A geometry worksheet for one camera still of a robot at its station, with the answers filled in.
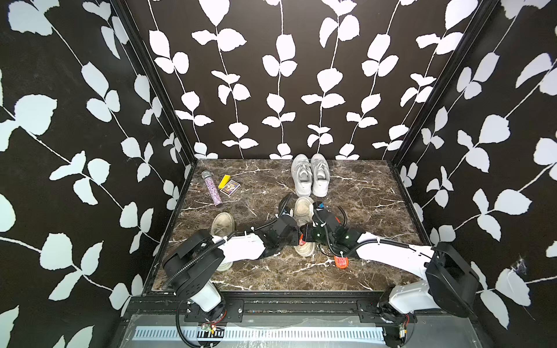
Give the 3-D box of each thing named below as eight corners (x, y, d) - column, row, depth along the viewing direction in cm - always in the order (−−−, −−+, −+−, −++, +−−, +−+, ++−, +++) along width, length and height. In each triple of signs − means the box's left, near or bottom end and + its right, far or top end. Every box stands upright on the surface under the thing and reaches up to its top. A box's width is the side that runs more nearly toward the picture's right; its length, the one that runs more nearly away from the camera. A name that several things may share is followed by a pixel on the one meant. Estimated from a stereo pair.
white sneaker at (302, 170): (297, 199, 106) (298, 187, 99) (289, 161, 124) (290, 148, 116) (315, 197, 107) (317, 185, 100) (305, 159, 124) (307, 147, 117)
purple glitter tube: (213, 208, 103) (211, 203, 100) (203, 177, 116) (200, 172, 113) (224, 204, 105) (222, 199, 102) (212, 173, 117) (210, 168, 114)
